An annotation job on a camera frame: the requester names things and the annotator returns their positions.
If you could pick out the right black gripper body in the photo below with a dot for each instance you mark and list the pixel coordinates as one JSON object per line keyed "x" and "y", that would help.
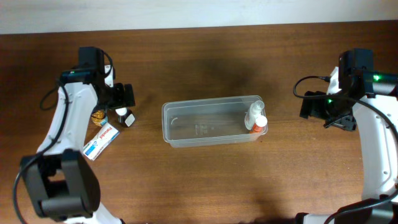
{"x": 311, "y": 104}

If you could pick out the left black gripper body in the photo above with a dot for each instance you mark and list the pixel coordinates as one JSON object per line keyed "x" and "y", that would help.
{"x": 125, "y": 96}

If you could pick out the orange tube white cap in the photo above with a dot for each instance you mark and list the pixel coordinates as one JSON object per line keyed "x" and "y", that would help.
{"x": 259, "y": 125}

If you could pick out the white spray bottle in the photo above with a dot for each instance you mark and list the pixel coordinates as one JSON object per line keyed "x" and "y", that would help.
{"x": 254, "y": 111}

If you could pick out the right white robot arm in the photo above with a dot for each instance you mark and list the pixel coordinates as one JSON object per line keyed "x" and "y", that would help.
{"x": 366, "y": 102}

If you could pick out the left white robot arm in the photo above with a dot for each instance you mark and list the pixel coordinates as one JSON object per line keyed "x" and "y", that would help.
{"x": 60, "y": 183}

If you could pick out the clear plastic container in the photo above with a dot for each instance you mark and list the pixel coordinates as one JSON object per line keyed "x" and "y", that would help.
{"x": 208, "y": 122}

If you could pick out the dark bottle white cap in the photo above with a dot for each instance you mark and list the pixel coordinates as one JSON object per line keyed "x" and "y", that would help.
{"x": 125, "y": 117}

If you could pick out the white red medicine box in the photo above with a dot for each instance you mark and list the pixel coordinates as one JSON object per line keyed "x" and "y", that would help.
{"x": 103, "y": 138}

